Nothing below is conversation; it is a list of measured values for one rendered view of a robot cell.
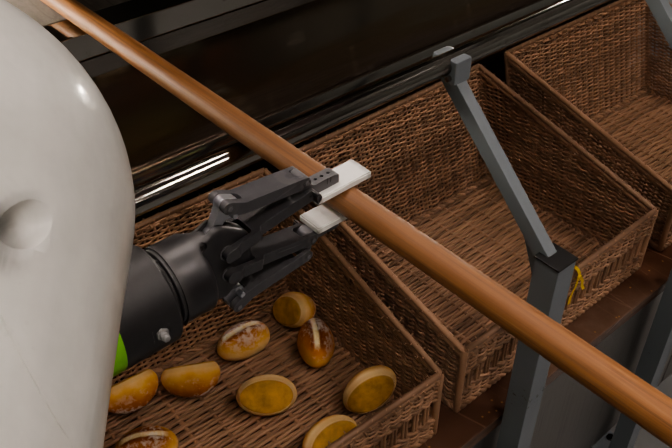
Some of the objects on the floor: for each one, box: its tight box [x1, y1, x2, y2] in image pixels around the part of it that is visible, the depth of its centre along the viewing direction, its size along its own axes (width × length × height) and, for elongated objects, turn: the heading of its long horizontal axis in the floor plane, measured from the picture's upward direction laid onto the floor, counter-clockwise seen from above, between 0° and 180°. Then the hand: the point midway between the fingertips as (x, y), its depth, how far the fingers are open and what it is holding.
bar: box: [134, 0, 672, 448], centre depth 132 cm, size 31×127×118 cm, turn 130°
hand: (336, 196), depth 80 cm, fingers closed on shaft, 3 cm apart
